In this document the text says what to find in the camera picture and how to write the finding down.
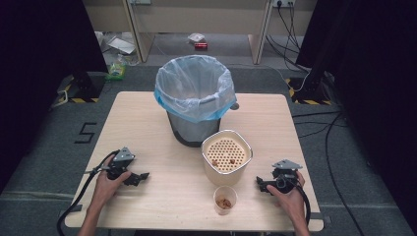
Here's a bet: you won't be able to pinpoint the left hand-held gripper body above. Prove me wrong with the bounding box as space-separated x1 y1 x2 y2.
106 147 137 181

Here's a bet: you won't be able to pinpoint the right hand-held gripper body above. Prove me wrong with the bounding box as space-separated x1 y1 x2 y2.
270 158 304 195

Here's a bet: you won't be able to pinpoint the person's right hand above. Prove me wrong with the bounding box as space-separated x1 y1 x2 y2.
266 170 307 224

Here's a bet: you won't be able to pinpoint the person's left hand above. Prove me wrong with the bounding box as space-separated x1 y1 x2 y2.
91 169 133 209

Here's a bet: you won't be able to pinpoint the beige container with perforated insert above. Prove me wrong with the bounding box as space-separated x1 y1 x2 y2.
200 129 254 188

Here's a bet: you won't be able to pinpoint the brown food scraps in cup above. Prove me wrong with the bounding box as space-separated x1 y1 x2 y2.
215 197 233 210

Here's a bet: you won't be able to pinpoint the clear plastic cup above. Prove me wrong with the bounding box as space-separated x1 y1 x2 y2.
212 185 239 216

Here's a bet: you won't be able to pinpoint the dark grey trash bin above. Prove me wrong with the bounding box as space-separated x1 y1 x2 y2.
165 110 222 148

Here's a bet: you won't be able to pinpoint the yellow black hazard tape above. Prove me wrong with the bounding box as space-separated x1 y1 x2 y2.
57 74 100 104
284 78 332 106

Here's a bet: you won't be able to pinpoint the black stand base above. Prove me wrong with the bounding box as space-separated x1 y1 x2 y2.
67 71 106 99
288 70 332 103

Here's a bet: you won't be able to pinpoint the translucent blue bin bag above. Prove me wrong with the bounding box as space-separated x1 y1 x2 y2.
153 54 238 124

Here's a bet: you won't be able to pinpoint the green snack packet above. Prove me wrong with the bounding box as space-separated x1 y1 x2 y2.
104 62 127 82

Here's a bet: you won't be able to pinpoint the dark curtain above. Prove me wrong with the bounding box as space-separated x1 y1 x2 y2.
295 0 417 232
0 0 110 195

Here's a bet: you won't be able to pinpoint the crumpled white paper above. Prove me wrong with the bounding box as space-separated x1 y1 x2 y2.
187 31 207 44

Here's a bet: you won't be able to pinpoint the light wooden desk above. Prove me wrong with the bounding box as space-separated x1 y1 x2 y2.
82 0 318 66

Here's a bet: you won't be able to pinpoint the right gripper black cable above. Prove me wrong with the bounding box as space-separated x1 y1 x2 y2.
293 181 313 228

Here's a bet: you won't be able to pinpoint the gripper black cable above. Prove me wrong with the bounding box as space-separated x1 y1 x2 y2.
293 181 313 228
56 149 121 236

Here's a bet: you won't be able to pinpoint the black floor cables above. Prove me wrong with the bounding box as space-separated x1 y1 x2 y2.
290 110 366 236

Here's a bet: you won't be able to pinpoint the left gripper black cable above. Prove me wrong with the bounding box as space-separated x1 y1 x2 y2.
56 149 121 236

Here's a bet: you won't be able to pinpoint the thin white cable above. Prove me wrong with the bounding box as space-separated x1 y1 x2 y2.
225 63 312 93

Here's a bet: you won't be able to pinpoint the bundle of black power cables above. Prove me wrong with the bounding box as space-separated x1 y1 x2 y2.
265 1 311 73

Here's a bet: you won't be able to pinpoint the white wall power socket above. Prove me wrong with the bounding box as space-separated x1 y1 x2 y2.
271 0 296 9

